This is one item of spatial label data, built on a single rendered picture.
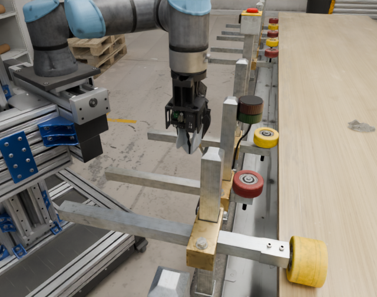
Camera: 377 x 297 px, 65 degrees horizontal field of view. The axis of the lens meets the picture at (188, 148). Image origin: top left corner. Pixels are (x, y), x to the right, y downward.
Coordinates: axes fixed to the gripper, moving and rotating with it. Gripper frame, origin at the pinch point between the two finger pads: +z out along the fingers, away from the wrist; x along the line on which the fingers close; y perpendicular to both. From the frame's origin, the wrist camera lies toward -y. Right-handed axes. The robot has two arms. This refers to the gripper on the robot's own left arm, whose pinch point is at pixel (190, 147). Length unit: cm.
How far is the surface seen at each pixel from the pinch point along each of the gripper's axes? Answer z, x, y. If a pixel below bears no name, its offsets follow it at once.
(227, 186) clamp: 13.8, 9.2, -4.3
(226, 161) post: 7.4, 8.2, -6.8
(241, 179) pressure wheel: 10.4, 12.9, -4.2
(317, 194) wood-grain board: 10.7, 31.8, -4.0
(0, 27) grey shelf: 30, -263, -207
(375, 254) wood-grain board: 10.6, 41.4, 11.7
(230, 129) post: -2.6, 8.3, -6.8
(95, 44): 58, -195, -272
